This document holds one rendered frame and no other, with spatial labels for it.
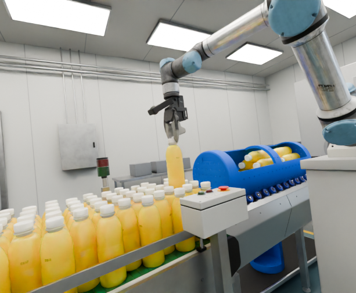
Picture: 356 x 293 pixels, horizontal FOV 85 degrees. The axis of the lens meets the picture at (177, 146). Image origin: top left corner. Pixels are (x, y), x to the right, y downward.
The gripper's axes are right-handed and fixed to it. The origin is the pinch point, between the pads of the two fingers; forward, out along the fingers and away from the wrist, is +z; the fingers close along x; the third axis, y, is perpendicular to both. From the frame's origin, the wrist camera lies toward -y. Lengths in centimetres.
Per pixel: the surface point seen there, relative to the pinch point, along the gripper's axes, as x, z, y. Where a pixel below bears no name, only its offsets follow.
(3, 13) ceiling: 268, -211, -78
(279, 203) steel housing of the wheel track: -7, 42, 64
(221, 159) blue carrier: -4.8, 11.3, 23.5
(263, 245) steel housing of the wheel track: -3, 62, 50
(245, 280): 39, 115, 80
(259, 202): -6, 37, 48
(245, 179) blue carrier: -8.9, 22.4, 34.1
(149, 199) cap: -13.2, 19.2, -19.8
